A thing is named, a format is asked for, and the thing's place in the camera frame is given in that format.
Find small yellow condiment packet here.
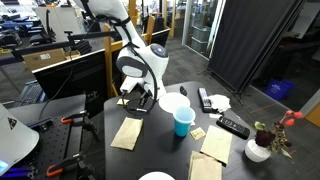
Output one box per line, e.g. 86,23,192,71
189,126,207,141

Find crumpled white tissue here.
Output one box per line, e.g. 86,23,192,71
208,94,232,113

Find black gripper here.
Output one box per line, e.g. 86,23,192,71
121,81,152,109

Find brown paper napkin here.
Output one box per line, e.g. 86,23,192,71
199,124,234,167
187,150,223,180
110,116,144,152

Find wooden door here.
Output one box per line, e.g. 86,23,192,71
304,103,320,128

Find blue plastic cup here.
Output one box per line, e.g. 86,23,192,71
172,105,197,138

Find white round vase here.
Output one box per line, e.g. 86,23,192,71
244,138,273,163

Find tan condiment packet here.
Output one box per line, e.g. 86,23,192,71
116,98,131,107

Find black monitor behind easel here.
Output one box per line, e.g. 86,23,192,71
146,28,171,49

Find blue storage bin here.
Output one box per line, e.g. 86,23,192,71
264,78,297,102

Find long black TV remote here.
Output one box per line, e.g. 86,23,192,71
197,87,214,114

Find black marker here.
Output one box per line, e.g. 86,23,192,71
129,106,148,113

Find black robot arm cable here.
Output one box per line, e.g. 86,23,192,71
79,0,159,117

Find short black TV remote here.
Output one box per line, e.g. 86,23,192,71
215,115,251,140

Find small white paper plate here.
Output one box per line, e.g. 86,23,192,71
138,171,176,180

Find black boom bar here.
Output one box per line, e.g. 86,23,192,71
11,30,118,63

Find black office chair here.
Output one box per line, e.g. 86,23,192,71
28,9,58,46

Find black room divider panel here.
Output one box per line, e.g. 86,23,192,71
207,0,306,93

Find grey storage bin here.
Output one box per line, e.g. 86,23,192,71
192,25,212,43
190,37,209,54

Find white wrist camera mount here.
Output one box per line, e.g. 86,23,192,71
119,75,140,96

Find orange handled bar clamp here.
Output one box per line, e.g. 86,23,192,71
45,153,84,178
60,111,88,125

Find cardboard box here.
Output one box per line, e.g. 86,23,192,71
22,48,68,72

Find large white paper plate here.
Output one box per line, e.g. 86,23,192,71
158,92,191,114

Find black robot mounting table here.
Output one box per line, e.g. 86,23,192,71
6,94,88,180

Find large black monitor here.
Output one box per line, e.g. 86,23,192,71
32,49,109,118

